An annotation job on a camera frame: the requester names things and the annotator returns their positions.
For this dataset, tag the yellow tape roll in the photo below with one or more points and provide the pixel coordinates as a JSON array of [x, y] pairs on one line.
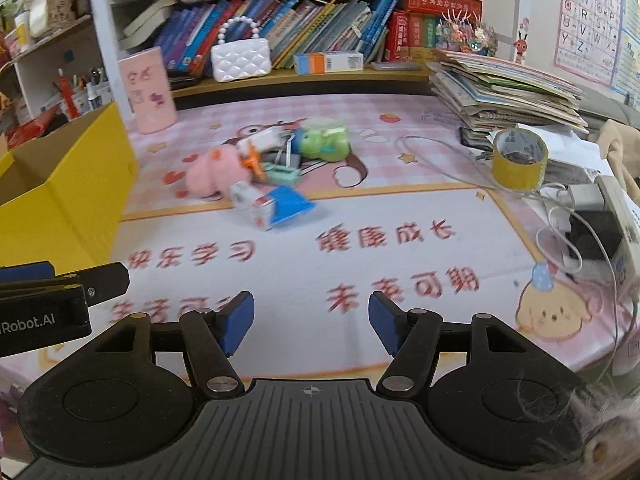
[[520, 162]]

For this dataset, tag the wooden bookshelf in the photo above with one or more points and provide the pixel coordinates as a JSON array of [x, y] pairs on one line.
[[350, 80]]

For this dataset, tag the orange white medicine box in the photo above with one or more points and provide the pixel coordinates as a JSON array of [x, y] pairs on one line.
[[327, 62]]

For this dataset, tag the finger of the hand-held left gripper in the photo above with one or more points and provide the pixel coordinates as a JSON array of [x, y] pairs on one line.
[[102, 280], [25, 273]]

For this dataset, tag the white quilted purse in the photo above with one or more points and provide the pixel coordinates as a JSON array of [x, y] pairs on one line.
[[241, 57]]

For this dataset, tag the small white red box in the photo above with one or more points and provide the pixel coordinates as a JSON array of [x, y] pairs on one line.
[[250, 205]]

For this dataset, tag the pink plush toy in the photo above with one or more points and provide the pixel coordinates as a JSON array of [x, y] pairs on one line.
[[215, 175]]

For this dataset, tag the alphabet wall poster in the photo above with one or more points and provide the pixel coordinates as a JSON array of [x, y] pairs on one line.
[[587, 15]]

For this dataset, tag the white charger plug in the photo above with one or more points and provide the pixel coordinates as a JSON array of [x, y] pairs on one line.
[[260, 139]]

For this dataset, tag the red foil decorations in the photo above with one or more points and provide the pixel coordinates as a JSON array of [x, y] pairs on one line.
[[30, 125]]

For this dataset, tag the red dictionaries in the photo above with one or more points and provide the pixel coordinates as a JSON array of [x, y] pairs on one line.
[[415, 25]]

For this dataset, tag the red white doll figure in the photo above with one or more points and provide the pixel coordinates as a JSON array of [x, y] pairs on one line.
[[65, 95]]

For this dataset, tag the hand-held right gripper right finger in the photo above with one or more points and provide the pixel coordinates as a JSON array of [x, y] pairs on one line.
[[382, 322]]

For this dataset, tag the beige cloth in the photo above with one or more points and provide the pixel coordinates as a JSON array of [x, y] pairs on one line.
[[620, 145]]

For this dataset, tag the white power strip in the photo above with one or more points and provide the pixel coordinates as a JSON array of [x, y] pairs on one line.
[[625, 230]]

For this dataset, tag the row of blue books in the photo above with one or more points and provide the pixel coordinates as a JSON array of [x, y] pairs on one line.
[[300, 30]]

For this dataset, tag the fluffy grey sleeve cuff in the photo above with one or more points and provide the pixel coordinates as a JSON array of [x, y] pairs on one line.
[[600, 420]]

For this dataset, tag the small orange item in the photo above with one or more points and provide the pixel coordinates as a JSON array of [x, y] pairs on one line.
[[250, 163]]

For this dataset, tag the white cubby shelf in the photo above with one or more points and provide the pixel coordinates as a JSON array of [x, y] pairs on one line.
[[45, 70]]

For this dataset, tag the black power adapter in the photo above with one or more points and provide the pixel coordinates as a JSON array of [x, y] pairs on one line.
[[595, 235]]

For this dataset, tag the grey charger plug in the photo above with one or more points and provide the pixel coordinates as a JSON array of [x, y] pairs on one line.
[[585, 196]]

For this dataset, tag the stack of booklets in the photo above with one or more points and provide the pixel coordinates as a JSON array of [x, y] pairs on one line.
[[505, 95]]

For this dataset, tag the deer wall sticker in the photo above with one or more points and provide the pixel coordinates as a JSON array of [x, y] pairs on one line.
[[522, 42]]

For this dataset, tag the white papers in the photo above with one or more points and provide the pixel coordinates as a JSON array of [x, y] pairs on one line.
[[570, 152]]

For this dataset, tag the cream wrapped package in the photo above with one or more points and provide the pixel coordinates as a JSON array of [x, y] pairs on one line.
[[47, 5]]

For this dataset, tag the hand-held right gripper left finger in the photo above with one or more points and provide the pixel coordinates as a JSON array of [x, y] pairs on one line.
[[239, 322]]

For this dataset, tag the pink printed container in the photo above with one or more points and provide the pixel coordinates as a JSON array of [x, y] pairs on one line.
[[147, 90]]

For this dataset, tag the yellow cardboard box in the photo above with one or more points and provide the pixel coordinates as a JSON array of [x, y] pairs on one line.
[[60, 180]]

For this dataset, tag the pen holder with pens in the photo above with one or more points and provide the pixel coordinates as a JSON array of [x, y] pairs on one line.
[[97, 92]]

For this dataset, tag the blue packet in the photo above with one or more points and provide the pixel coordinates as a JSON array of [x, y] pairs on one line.
[[290, 205]]

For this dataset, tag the blue wall poster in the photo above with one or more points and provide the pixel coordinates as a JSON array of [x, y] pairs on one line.
[[631, 35]]

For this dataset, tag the teal plastic clip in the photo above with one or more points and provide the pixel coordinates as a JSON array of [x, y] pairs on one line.
[[282, 175]]

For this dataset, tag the ornate decorative crown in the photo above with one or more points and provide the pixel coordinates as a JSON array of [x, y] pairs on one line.
[[465, 35]]

